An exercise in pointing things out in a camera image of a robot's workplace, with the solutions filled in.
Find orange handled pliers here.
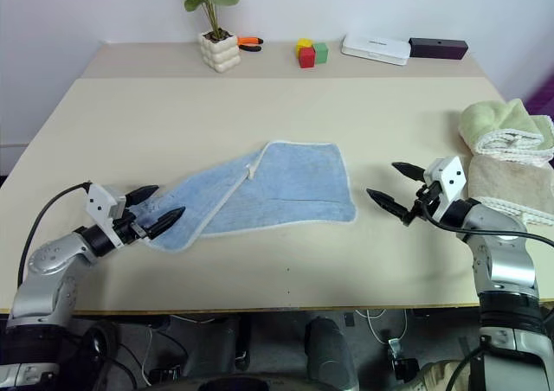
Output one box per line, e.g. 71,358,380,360
236,35,265,54

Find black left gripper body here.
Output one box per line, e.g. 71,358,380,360
114,211,152,247

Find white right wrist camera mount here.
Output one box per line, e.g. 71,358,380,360
422,155,468,223

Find white bubble plant pot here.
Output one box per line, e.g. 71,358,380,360
198,29,242,74

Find thin white cable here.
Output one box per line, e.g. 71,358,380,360
364,308,410,345

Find flat white box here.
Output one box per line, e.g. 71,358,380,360
340,33,413,67

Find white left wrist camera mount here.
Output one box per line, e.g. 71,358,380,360
85,183,128,250

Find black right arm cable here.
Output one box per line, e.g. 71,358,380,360
422,200,554,249

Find red cube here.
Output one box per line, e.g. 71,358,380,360
298,46,317,69

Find dark rounded shape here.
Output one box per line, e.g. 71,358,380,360
304,316,361,391

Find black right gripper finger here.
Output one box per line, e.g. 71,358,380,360
365,188,411,222
390,161,428,183

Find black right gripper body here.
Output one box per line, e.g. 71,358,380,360
401,182,443,228

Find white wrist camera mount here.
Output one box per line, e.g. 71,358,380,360
85,183,128,250
422,155,468,223

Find folded green towel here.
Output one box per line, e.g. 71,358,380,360
458,99,554,167

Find light blue towel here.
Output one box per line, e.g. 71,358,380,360
128,139,358,253

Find long black box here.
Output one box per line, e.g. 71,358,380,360
408,37,470,61

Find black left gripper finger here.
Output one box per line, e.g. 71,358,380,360
124,184,161,208
145,206,187,240

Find folded beige towel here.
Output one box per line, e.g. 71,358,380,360
467,154,554,227

